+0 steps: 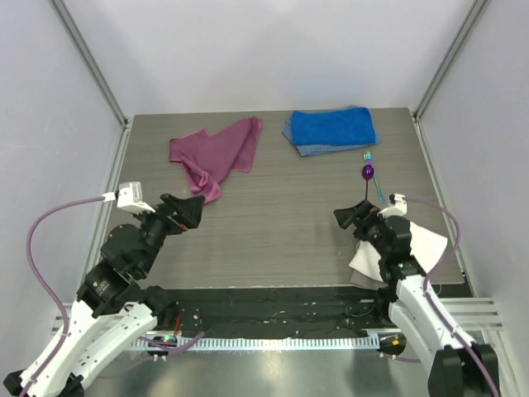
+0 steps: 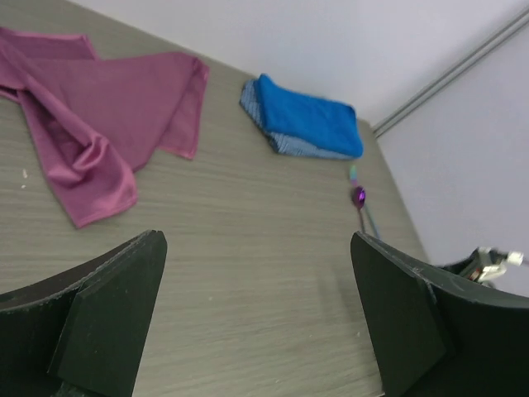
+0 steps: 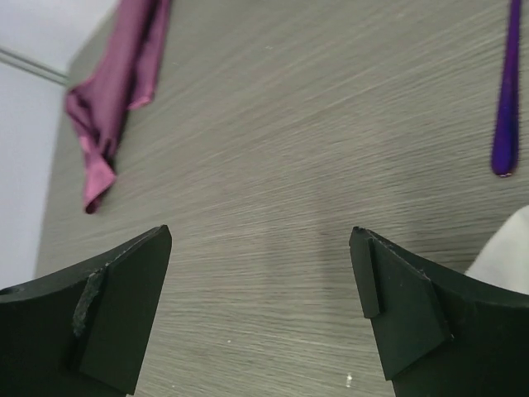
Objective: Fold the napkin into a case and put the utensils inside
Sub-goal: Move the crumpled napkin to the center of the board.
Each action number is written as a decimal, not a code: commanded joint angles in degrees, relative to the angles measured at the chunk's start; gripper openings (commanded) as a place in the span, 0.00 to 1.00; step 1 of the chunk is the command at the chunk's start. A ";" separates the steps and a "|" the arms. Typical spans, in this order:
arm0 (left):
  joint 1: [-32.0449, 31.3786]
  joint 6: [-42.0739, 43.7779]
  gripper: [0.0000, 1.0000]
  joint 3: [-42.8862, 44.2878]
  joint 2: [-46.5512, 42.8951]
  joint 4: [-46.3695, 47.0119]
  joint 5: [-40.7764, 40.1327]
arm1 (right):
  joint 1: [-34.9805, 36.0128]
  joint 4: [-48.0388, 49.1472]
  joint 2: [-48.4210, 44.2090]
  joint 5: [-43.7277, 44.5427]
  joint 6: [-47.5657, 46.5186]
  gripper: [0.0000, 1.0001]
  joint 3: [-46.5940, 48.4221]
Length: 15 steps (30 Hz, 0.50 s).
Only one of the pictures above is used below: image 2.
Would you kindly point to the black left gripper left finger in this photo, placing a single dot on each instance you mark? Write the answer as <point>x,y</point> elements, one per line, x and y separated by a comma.
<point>82,332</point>

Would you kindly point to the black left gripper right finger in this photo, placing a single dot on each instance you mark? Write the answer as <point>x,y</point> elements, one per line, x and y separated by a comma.
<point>434,331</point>

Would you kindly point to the magenta satin napkin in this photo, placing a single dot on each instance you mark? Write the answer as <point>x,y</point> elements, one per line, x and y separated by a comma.
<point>95,122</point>

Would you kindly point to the iridescent purple spoon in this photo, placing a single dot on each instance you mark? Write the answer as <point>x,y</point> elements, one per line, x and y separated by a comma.
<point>358,199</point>

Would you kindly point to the iridescent fork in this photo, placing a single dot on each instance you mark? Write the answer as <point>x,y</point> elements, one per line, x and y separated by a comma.
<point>366,212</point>

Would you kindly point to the blue terry towel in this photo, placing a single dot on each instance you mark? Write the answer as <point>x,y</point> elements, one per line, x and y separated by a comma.
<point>326,124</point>

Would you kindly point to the blue striped cloth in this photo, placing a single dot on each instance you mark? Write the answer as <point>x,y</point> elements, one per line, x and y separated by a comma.
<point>280,143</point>

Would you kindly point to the white cable connector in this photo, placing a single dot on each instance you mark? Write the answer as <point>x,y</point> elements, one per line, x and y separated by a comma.
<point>491,263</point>

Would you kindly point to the aluminium frame post right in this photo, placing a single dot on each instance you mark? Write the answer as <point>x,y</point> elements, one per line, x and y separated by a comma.
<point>506,31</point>

